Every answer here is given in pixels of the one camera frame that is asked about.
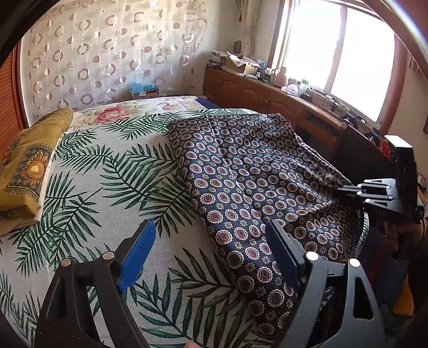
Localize circle patterned sheer curtain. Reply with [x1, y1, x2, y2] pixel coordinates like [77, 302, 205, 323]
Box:
[22, 1, 208, 120]

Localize window with wooden frame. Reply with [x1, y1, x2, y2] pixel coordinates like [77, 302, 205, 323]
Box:
[268, 1, 408, 134]

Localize floral quilt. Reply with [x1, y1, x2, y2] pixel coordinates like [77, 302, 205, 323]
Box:
[68, 96, 205, 132]

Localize wooden slatted wardrobe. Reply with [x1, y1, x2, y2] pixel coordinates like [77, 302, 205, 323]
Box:
[0, 43, 28, 158]

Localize golden patterned folded cloth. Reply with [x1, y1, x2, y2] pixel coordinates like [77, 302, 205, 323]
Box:
[0, 108, 73, 220]

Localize navy patterned pajama pants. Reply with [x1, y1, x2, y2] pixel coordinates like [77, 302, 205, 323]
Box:
[168, 112, 359, 336]

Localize open cardboard box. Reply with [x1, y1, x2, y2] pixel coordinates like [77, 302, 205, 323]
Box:
[224, 52, 261, 75]

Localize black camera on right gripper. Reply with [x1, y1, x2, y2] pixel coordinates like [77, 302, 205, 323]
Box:
[384, 135, 418, 214]

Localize pink bottle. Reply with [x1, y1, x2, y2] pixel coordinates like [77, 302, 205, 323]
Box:
[274, 67, 287, 88]

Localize palm leaf print sheet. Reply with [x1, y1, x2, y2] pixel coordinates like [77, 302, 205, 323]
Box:
[1, 111, 270, 347]

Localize long wooden sideboard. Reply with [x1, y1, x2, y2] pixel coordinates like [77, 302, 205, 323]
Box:
[202, 66, 395, 184]

